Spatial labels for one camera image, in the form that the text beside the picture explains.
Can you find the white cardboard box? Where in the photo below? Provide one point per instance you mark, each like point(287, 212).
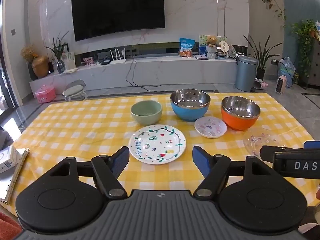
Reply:
point(7, 161)

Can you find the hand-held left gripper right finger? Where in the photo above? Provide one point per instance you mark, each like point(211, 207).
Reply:
point(200, 160)

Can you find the clear glass plate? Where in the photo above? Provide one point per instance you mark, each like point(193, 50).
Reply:
point(255, 142)

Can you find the gold vase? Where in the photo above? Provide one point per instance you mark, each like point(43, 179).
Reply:
point(40, 67)

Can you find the pink photo card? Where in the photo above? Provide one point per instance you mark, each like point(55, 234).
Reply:
point(88, 61)

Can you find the green picture board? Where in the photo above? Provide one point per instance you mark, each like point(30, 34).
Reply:
point(203, 41)

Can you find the blue steel bowl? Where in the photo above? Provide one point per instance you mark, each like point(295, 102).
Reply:
point(187, 112)

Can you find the round white hand fan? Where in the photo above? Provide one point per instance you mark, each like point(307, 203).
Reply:
point(223, 46)

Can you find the white router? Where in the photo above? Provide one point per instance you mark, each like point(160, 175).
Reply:
point(118, 60)

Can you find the teddy bear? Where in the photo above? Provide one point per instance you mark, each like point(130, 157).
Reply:
point(212, 42)

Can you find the dark vase with yellow flowers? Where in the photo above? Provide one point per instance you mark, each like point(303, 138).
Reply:
point(30, 55)

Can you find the green ceramic bowl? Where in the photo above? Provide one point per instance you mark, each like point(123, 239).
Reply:
point(146, 117)

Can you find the grey pedal trash can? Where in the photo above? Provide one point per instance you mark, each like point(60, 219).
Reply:
point(245, 75)

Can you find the grey rolling stool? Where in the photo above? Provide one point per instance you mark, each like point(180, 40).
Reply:
point(74, 90)

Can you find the blue snack bag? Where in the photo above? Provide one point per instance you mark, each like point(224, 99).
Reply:
point(186, 48)

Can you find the ivy potted plant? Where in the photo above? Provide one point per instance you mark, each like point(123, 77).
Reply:
point(303, 40)

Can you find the glass vase with green plant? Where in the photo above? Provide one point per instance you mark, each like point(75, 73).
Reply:
point(60, 66)

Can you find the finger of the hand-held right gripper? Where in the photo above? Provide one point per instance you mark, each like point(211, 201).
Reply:
point(267, 153)
point(312, 145)

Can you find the large fruit print plate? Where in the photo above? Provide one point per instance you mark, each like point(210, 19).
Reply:
point(157, 145)

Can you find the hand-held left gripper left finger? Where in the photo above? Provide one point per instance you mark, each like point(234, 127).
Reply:
point(120, 161)

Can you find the small white patterned plate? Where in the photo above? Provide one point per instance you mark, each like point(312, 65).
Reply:
point(210, 127)

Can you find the white marble media console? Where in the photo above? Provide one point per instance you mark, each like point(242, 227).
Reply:
point(162, 71)

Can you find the grey drawer cabinet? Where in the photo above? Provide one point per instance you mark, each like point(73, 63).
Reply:
point(314, 67)

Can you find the blue water bottle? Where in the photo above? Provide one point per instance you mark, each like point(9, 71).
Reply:
point(287, 70)

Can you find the yellow checked tablecloth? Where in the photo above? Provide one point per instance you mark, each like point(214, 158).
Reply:
point(87, 130)

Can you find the black television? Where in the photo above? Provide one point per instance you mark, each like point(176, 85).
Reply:
point(117, 10)

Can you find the red cushion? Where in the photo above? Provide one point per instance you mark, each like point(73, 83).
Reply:
point(8, 226)

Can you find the small white heater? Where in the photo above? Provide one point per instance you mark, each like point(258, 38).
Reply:
point(281, 85)

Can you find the pink storage box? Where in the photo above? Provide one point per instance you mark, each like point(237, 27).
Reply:
point(45, 95)

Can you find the orange steel bowl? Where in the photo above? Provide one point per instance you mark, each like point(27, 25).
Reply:
point(237, 122)

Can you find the long leaf potted plant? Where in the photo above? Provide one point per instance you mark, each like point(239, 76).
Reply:
point(261, 57)

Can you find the small drawing card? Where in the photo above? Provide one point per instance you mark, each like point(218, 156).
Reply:
point(69, 59)

